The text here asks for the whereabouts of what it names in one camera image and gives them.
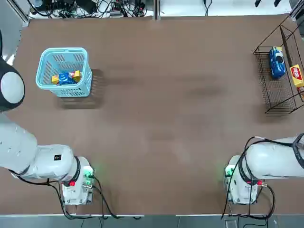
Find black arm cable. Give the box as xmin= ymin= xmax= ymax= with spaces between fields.
xmin=220 ymin=136 xmax=276 ymax=219
xmin=8 ymin=155 xmax=121 ymax=219

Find yellow Nabati wafer box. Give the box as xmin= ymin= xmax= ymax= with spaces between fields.
xmin=51 ymin=70 xmax=83 ymax=84
xmin=289 ymin=64 xmax=304 ymax=87

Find light blue plastic basket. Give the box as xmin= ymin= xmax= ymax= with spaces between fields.
xmin=35 ymin=47 xmax=93 ymax=97

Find tangled black cables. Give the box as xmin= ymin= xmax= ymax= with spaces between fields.
xmin=30 ymin=0 xmax=152 ymax=19

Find aluminium post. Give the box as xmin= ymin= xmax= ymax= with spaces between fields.
xmin=153 ymin=0 xmax=161 ymax=21

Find black wire shelf rack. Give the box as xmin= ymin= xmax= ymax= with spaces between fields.
xmin=253 ymin=13 xmax=304 ymax=114

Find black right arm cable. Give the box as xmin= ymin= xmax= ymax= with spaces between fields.
xmin=220 ymin=136 xmax=276 ymax=219

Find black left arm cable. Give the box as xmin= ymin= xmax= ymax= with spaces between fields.
xmin=8 ymin=155 xmax=121 ymax=219

